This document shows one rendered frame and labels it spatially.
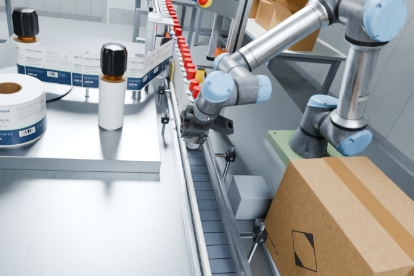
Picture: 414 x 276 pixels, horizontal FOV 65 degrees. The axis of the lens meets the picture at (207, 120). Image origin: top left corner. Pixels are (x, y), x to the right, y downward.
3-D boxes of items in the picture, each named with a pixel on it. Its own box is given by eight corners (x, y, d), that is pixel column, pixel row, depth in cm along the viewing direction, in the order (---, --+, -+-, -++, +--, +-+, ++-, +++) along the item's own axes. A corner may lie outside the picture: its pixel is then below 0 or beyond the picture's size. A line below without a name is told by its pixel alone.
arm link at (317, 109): (318, 119, 134) (329, 89, 127) (339, 137, 123) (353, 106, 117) (294, 120, 129) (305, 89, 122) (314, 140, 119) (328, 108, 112)
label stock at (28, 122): (13, 105, 116) (7, 68, 109) (60, 123, 113) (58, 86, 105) (-41, 132, 99) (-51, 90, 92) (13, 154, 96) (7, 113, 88)
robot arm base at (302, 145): (282, 137, 136) (289, 116, 131) (313, 137, 140) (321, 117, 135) (298, 159, 124) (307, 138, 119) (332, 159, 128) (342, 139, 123)
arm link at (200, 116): (220, 93, 92) (223, 119, 88) (216, 101, 96) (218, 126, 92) (194, 90, 90) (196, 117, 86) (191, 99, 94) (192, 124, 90)
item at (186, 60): (174, 100, 142) (181, 55, 132) (186, 100, 143) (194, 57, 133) (175, 106, 138) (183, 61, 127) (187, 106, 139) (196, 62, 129)
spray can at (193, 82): (178, 124, 126) (186, 76, 116) (191, 125, 128) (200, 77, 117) (180, 132, 122) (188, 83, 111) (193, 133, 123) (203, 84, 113)
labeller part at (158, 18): (148, 13, 155) (148, 12, 154) (171, 17, 157) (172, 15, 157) (149, 22, 143) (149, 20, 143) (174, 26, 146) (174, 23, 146)
